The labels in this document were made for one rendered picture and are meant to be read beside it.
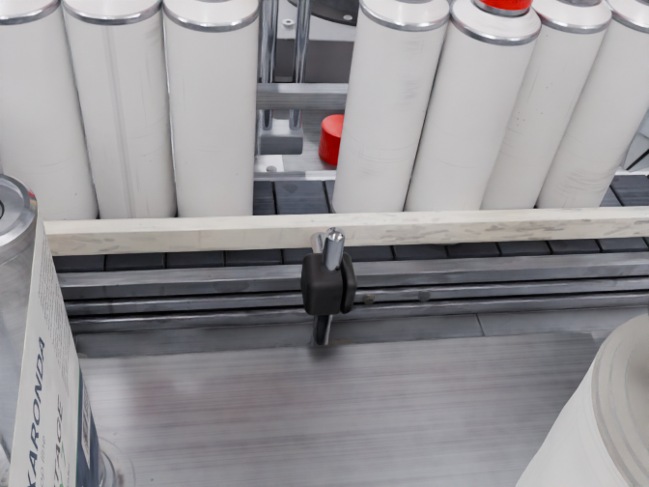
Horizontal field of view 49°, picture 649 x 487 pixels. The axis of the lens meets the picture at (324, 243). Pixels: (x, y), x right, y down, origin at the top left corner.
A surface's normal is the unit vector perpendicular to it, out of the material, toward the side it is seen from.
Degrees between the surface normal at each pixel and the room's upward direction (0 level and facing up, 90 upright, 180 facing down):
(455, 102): 90
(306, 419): 0
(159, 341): 0
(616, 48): 90
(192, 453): 0
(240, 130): 90
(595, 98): 90
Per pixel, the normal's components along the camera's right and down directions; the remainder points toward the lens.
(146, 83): 0.66, 0.58
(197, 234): 0.14, 0.71
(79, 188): 0.83, 0.44
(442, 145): -0.68, 0.47
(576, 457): -1.00, -0.06
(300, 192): 0.10, -0.70
